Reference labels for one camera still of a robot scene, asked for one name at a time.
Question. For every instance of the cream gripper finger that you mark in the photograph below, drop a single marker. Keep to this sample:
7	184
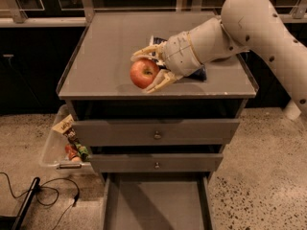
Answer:
163	79
150	52

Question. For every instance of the metal railing frame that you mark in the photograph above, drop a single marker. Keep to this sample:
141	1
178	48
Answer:
44	13

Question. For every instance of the black flat device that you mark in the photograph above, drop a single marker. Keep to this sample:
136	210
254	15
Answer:
15	222

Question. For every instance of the grey middle drawer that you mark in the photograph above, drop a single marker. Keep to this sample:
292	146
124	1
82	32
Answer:
156	163

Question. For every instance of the grey top drawer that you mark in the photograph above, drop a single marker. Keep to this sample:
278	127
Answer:
122	133

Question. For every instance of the clear plastic bin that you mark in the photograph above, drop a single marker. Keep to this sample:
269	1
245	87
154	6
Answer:
54	156

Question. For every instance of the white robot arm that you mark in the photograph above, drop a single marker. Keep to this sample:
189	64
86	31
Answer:
244	25

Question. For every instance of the green red snack packet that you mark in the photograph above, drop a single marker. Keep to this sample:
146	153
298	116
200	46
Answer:
75	151

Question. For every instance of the grey drawer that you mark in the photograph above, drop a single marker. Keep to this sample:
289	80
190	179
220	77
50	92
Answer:
157	201
156	163
122	133

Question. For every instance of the grey bottom drawer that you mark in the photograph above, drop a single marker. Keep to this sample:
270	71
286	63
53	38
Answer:
157	201

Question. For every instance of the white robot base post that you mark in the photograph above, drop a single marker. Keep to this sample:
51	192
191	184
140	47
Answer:
291	110

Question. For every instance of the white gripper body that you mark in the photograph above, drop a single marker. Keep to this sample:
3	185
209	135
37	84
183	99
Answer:
179	55

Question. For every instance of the grey drawer cabinet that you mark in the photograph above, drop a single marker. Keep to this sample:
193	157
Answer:
96	85

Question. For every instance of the red apple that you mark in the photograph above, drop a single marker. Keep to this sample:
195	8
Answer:
143	72

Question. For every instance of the tan snack packet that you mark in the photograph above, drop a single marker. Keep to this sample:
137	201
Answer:
64	124

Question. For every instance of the blue chip bag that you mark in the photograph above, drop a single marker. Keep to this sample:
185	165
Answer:
199	74

